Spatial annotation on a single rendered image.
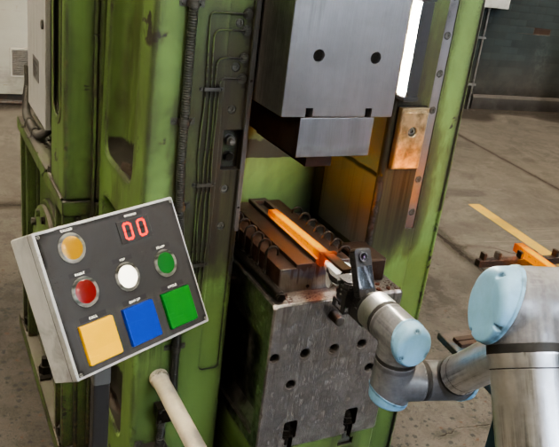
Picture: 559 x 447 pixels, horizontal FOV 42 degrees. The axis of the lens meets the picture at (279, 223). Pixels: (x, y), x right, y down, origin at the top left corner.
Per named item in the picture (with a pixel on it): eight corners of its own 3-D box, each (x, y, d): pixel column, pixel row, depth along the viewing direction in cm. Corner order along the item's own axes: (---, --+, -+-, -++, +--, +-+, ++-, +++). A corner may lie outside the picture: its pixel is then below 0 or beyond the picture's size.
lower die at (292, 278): (345, 285, 189) (350, 255, 186) (277, 293, 180) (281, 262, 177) (276, 223, 223) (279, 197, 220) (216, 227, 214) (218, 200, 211)
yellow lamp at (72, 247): (86, 261, 134) (86, 239, 133) (60, 262, 132) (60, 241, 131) (82, 254, 137) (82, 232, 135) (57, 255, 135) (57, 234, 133)
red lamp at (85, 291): (99, 304, 135) (100, 284, 133) (74, 307, 133) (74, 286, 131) (96, 296, 137) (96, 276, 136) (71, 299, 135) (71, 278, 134)
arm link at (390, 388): (421, 414, 159) (434, 368, 154) (372, 415, 157) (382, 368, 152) (407, 388, 168) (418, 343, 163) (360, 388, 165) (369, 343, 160)
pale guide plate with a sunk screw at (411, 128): (418, 168, 200) (430, 108, 194) (391, 169, 196) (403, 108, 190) (413, 166, 202) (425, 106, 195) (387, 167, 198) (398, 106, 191)
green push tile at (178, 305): (198, 317, 152) (188, 283, 151) (172, 329, 146) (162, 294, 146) (193, 318, 153) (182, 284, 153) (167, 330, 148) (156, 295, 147)
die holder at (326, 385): (375, 427, 207) (404, 289, 190) (255, 455, 190) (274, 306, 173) (288, 328, 253) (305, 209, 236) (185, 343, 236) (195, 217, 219)
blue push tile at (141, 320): (163, 333, 145) (152, 297, 144) (134, 347, 139) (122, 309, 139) (158, 334, 146) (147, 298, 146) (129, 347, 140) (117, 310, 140)
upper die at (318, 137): (367, 155, 175) (374, 117, 172) (295, 157, 167) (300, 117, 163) (290, 110, 210) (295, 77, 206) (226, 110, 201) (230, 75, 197)
